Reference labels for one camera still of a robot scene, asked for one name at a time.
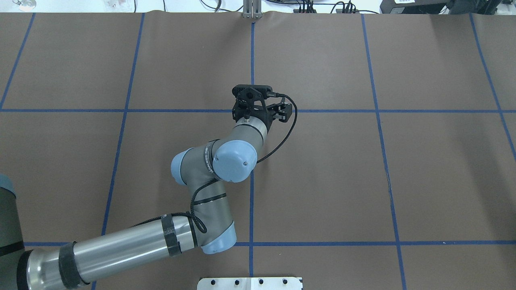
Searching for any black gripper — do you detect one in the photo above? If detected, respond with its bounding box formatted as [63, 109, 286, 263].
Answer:
[232, 98, 293, 131]

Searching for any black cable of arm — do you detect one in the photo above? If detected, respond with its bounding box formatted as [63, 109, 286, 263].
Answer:
[129, 93, 298, 234]

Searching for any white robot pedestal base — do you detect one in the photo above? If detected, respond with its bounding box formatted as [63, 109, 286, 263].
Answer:
[197, 277, 304, 290]

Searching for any aluminium frame post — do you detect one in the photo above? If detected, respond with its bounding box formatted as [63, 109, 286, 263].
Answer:
[241, 0, 263, 19]

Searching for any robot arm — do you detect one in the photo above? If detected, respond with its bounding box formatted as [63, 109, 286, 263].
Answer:
[1, 94, 298, 290]

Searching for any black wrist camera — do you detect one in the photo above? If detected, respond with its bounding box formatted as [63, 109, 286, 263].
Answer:
[231, 84, 273, 101]

